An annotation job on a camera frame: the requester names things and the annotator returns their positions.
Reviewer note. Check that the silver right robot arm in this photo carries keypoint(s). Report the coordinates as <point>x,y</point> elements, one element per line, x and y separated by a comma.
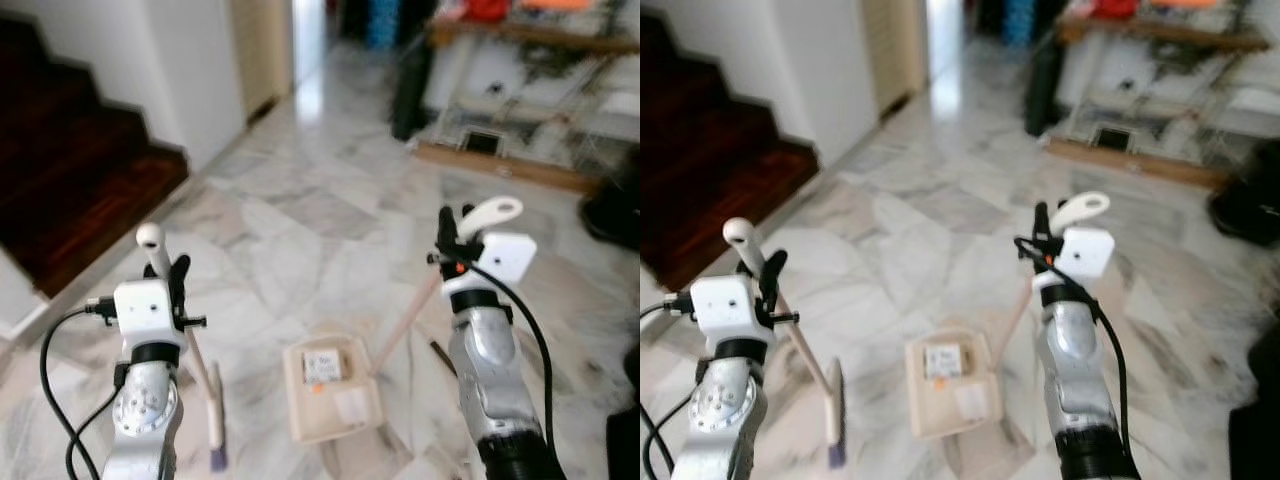
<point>1075,360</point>
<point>490,360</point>

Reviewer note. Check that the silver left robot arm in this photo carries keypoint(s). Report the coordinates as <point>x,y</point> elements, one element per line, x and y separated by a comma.
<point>145,410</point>
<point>722,410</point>

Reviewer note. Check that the black round floor item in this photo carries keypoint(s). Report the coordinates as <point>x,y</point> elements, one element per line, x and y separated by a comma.
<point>615,205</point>
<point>1250,200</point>

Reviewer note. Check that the dark wooden staircase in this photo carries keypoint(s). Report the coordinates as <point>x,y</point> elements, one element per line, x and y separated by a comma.
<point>710,160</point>
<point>70,170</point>

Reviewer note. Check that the tall black bag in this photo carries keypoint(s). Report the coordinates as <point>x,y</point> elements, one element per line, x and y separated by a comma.
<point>1040,92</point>
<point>410,95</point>

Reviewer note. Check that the white printed paper piece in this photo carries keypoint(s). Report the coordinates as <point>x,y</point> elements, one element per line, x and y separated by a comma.
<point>943,361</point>
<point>324,367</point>

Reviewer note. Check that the wooden shelf rack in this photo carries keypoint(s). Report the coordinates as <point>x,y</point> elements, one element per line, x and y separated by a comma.
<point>1160,40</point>
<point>530,35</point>

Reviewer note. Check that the blue background item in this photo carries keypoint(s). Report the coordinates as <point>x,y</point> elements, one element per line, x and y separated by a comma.
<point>1018,20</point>
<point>381,22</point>

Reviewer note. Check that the black bulky item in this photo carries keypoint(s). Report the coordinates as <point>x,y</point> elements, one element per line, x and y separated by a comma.
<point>625,450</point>
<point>1258,430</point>

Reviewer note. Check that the red item on shelf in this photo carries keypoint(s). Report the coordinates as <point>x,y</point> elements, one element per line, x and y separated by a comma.
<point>487,9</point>
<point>1115,7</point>

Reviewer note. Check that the beige wooden door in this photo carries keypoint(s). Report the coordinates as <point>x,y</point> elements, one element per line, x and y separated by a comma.
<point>262,50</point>
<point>893,50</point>

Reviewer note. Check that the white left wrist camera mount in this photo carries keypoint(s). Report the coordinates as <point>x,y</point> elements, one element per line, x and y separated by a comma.
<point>722,303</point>
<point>145,308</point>

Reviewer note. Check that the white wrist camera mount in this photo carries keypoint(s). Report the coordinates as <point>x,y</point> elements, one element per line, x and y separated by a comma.
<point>722,303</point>
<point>1087,254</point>
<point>505,258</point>
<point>145,308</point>

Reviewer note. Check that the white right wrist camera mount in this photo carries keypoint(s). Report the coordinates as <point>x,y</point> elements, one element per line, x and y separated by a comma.
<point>505,258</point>
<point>1087,254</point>

